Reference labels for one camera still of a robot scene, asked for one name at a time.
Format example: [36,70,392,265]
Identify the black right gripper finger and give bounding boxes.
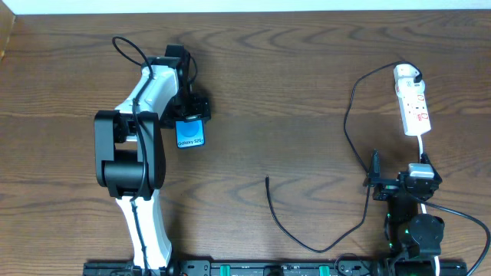
[367,149,381,179]
[420,153,436,173]

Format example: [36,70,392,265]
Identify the blue screen smartphone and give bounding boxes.
[176,120,206,149]

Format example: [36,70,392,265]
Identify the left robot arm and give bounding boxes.
[94,44,211,275]

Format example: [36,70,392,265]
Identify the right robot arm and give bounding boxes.
[364,150,445,275]

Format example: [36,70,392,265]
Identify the white charger adapter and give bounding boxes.
[394,64,425,94]

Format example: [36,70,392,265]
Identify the white power strip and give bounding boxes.
[395,78,431,136]

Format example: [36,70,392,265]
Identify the white power strip cord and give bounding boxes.
[416,133,441,276]

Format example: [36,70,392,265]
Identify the black charging cable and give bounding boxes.
[265,61,423,254]

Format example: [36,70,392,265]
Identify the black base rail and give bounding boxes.
[81,258,467,276]

